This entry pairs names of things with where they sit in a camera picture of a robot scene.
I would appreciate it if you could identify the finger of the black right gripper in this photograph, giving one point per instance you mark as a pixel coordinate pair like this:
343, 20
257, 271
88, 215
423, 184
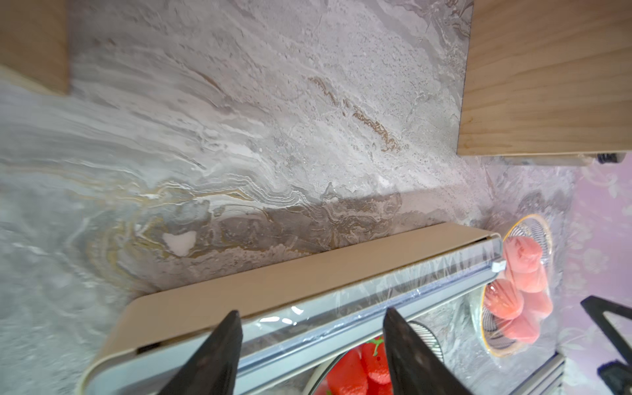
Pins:
597, 309

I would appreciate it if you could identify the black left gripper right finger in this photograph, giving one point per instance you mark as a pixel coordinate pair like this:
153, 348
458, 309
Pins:
413, 367

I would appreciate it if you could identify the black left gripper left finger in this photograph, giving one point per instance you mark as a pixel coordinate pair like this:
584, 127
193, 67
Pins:
212, 369

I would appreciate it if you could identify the cream plastic wrap dispenser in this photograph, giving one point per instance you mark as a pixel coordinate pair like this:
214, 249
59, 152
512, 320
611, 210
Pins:
297, 314

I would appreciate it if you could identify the glass plate of strawberries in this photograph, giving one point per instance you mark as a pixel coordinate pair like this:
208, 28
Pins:
374, 362

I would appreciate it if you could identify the peach top right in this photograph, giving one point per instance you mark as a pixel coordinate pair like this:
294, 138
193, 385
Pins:
533, 282

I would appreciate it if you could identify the red strawberry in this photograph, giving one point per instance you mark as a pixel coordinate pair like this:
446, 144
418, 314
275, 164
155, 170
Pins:
348, 377

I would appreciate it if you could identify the peach top left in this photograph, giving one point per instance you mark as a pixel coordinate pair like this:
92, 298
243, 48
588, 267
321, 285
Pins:
523, 254

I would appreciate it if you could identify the spice jar with black lid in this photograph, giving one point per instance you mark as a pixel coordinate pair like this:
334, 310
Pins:
610, 158

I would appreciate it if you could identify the wooden shelf unit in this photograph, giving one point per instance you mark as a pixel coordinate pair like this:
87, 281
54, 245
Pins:
547, 78

